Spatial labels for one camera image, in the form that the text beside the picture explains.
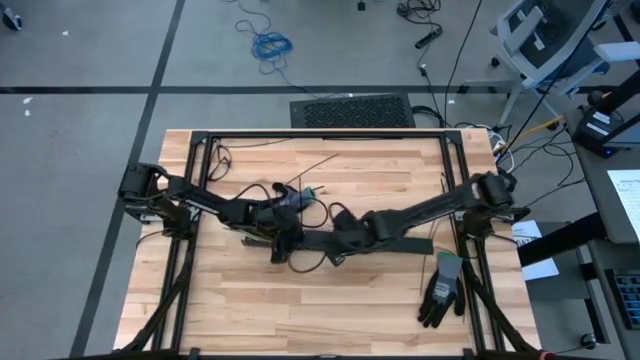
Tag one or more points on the grey desk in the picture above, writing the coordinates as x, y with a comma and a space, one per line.
595, 195

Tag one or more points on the black keyboard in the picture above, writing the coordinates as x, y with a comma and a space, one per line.
627, 300

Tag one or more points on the white power strip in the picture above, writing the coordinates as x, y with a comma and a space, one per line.
498, 142

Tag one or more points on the black box with blue light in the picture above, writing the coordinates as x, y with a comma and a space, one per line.
595, 132

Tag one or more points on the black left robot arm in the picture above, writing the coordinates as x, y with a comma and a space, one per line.
210, 205

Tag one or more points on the black perforated floor grate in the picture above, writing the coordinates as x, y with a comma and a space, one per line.
350, 112

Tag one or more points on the black power strip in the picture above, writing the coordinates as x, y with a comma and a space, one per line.
428, 38

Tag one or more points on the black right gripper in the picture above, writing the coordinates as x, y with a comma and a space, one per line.
357, 230

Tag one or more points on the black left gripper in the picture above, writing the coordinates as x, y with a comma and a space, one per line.
282, 227

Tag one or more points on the white lit laptop screen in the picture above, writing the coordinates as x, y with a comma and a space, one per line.
627, 205

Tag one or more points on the grey office chair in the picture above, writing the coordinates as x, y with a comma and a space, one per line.
545, 35

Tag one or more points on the black desk beam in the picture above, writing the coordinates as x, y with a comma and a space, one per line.
560, 240

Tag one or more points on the black caster wheel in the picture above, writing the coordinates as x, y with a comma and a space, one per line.
12, 21
589, 341

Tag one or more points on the black duct cover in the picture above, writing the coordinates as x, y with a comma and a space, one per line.
410, 246

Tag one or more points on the white paper sheet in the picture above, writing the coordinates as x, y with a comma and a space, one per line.
542, 270

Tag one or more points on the grey black work glove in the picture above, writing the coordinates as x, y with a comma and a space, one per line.
445, 292

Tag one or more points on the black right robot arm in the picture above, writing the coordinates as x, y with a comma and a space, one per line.
440, 205

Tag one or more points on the grey glove with green cuff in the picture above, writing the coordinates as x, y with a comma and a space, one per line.
292, 197

